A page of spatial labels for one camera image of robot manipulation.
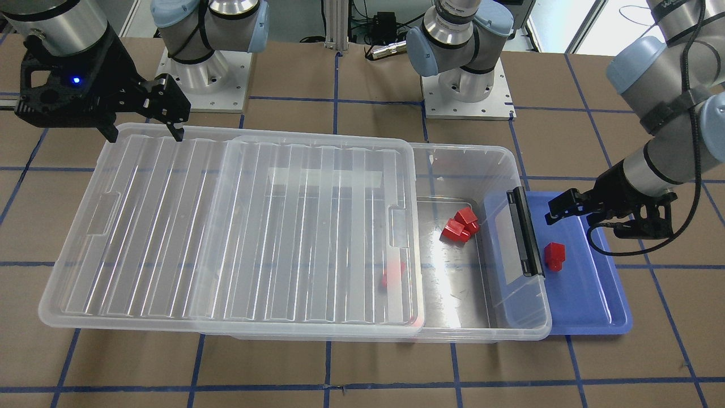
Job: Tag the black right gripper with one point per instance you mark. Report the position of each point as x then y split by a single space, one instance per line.
115 72

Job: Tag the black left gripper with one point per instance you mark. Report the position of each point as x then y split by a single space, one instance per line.
615 194

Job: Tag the clear plastic box lid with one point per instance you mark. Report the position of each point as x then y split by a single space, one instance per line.
130 259

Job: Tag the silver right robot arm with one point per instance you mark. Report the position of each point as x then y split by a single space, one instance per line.
196 33

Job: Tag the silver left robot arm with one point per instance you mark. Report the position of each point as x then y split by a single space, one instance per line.
667 83

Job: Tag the red block in box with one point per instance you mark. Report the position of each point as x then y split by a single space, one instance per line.
467 217
393 272
455 231

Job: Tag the clear plastic storage box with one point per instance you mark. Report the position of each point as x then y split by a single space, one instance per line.
481 255

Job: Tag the red block in tray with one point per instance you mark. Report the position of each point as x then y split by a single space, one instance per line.
554 256

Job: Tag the blue plastic tray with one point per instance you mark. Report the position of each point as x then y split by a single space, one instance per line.
585 297

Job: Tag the black box latch handle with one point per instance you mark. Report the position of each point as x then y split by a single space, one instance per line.
528 250

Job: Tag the aluminium extrusion post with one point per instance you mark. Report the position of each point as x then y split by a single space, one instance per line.
336 18

